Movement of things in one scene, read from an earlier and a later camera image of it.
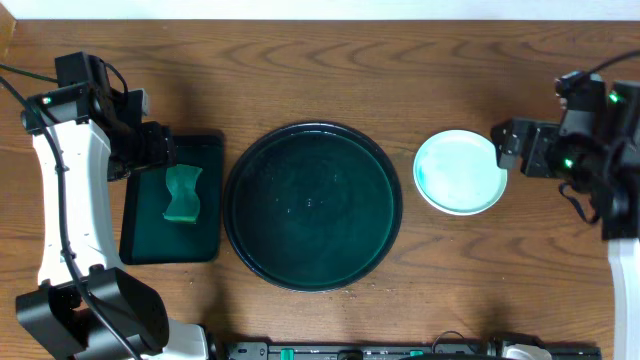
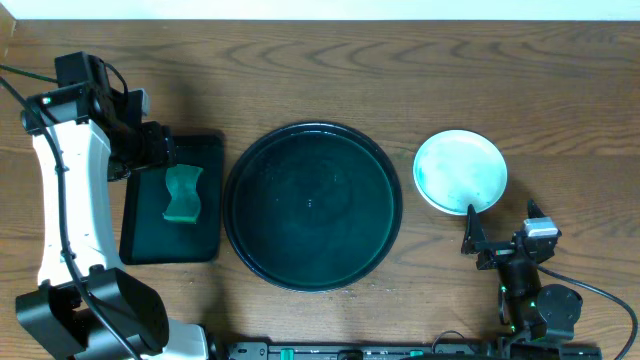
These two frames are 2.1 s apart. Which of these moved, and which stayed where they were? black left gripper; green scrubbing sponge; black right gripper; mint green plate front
Moved: black right gripper
Stayed: green scrubbing sponge; black left gripper; mint green plate front
